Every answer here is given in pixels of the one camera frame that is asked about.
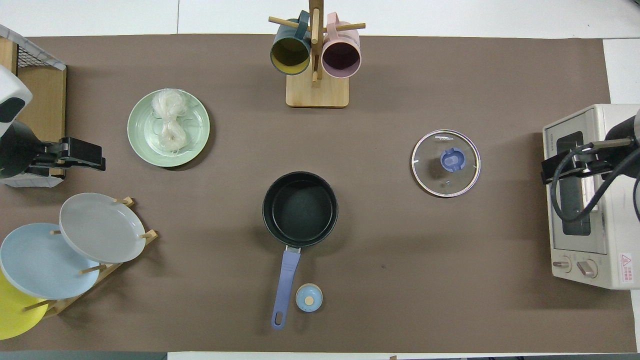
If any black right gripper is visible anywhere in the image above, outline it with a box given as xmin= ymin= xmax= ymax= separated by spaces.
xmin=541 ymin=146 xmax=614 ymax=185

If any yellow plate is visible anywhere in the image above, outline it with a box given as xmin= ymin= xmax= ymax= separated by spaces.
xmin=0 ymin=270 xmax=49 ymax=341

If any glass lid blue knob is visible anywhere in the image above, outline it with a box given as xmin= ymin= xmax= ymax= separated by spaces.
xmin=411 ymin=129 xmax=481 ymax=198

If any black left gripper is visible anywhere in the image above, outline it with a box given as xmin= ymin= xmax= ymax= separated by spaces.
xmin=50 ymin=137 xmax=107 ymax=172

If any black wire basket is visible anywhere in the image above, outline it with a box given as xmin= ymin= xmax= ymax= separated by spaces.
xmin=16 ymin=42 xmax=64 ymax=69

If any pink mug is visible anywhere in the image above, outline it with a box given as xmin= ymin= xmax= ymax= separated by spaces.
xmin=321 ymin=12 xmax=362 ymax=79

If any wooden plate rack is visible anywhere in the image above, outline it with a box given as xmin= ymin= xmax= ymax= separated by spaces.
xmin=22 ymin=196 xmax=159 ymax=318

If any cream toaster oven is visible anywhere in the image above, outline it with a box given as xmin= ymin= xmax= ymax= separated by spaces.
xmin=542 ymin=103 xmax=640 ymax=291

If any wooden mug tree stand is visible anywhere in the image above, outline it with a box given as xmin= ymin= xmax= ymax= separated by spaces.
xmin=268 ymin=0 xmax=366 ymax=108

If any light blue plate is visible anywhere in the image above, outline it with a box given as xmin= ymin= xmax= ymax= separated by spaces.
xmin=0 ymin=222 xmax=101 ymax=300

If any dark teal mug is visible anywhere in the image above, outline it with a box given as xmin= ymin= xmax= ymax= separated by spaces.
xmin=270 ymin=11 xmax=312 ymax=76

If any black pot blue handle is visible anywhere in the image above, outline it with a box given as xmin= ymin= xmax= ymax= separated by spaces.
xmin=262 ymin=171 xmax=339 ymax=330

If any white bag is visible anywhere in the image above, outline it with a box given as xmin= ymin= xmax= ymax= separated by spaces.
xmin=151 ymin=88 xmax=190 ymax=153

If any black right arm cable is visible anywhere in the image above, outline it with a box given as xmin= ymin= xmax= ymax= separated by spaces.
xmin=549 ymin=140 xmax=640 ymax=224

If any grey plate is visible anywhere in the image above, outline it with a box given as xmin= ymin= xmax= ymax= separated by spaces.
xmin=59 ymin=192 xmax=147 ymax=264

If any brown table mat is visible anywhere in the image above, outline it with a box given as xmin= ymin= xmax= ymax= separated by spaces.
xmin=0 ymin=34 xmax=638 ymax=353

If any pale green plate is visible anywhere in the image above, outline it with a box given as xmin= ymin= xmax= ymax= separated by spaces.
xmin=127 ymin=88 xmax=211 ymax=168

